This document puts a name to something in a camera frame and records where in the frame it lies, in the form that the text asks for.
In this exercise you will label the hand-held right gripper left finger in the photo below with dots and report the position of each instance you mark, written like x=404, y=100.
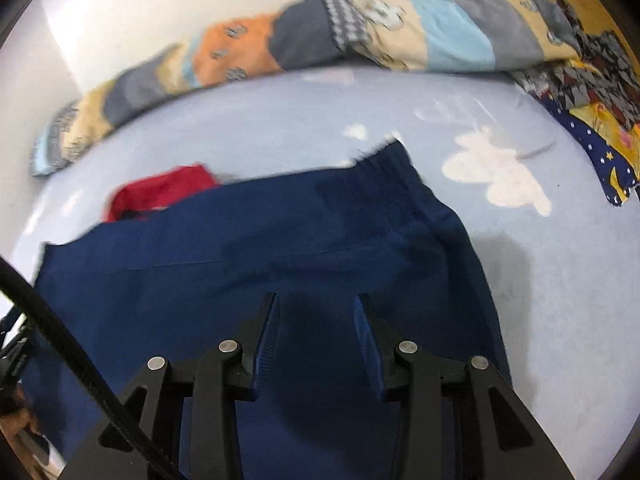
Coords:
x=265, y=340

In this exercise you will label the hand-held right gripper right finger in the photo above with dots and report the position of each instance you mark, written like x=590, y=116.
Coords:
x=367, y=345

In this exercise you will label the navy jacket with red collar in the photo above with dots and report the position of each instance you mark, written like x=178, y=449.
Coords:
x=250, y=235

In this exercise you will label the person's left hand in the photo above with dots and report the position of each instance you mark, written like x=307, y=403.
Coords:
x=22, y=412

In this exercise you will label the light blue cloud bed sheet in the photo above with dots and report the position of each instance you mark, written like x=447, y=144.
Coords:
x=550, y=310

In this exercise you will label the navy yellow star cloth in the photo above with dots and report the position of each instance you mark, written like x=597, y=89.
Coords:
x=610, y=160

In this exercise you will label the striped patchwork rolled quilt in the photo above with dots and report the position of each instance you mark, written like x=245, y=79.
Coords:
x=300, y=35

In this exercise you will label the grey red patterned cloth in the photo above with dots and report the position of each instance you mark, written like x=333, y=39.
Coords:
x=590, y=65

